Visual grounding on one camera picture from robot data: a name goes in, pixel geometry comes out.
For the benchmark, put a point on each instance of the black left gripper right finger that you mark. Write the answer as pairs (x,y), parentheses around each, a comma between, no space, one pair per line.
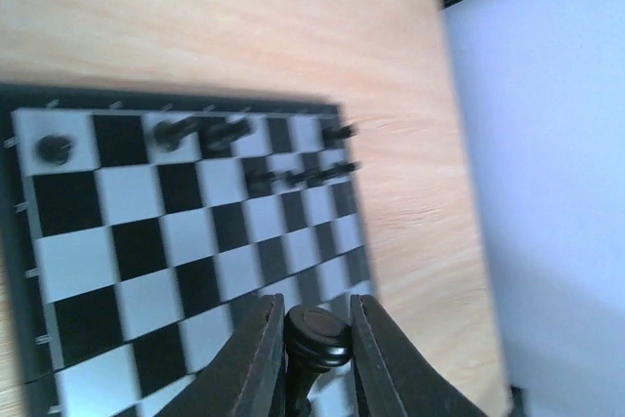
(391,377)

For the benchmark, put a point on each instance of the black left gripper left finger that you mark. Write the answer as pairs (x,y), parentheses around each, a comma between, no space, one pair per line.
(246,377)

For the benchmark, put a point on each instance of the black chess rook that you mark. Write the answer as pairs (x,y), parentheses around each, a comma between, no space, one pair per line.
(316,341)

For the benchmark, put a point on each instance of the black chess king on board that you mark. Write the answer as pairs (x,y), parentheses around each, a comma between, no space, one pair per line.
(217,137)

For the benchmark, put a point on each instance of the black corner chess piece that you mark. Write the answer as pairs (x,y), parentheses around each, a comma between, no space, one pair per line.
(331,135)

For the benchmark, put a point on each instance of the black chess bishop on board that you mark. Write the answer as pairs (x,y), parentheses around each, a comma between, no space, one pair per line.
(169,135)

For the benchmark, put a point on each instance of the black chess pawn on board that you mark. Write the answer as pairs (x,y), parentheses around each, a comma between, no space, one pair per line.
(55,149)

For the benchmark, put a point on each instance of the black and grey chessboard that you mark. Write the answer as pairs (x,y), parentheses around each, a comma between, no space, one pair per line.
(130,267)

